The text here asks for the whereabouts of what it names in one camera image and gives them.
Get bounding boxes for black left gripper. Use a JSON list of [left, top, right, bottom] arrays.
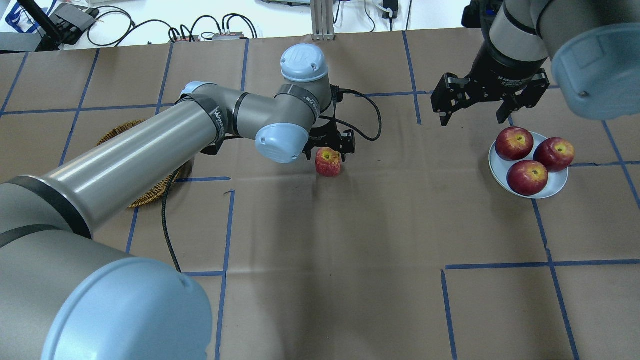
[[302, 85, 355, 162]]

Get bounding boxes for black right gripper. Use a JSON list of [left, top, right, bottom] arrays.
[[430, 42, 550, 126]]

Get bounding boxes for yellow red striped apple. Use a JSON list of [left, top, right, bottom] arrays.
[[315, 146, 342, 177]]

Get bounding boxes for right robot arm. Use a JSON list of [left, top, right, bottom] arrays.
[[430, 0, 640, 126]]

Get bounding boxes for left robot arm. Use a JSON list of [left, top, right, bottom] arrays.
[[1, 43, 335, 360]]

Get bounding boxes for red apple plate rear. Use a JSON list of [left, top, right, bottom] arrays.
[[495, 126, 534, 162]]

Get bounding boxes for red apple plate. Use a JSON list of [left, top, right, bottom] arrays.
[[495, 126, 534, 162], [506, 160, 549, 196]]

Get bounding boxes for light blue plate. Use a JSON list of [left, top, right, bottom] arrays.
[[487, 141, 569, 199]]

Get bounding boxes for red apple plate side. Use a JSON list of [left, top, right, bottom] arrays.
[[534, 137, 576, 173]]

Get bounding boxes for red apple plate front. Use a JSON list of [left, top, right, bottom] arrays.
[[506, 160, 549, 196]]

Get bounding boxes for woven wicker basket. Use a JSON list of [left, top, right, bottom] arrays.
[[95, 118, 195, 208]]

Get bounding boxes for black braided cable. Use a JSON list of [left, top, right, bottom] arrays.
[[161, 88, 383, 273]]

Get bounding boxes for aluminium extrusion post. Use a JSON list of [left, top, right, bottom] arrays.
[[310, 0, 336, 41]]

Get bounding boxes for black background cables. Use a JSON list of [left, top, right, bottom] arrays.
[[87, 5, 258, 47]]

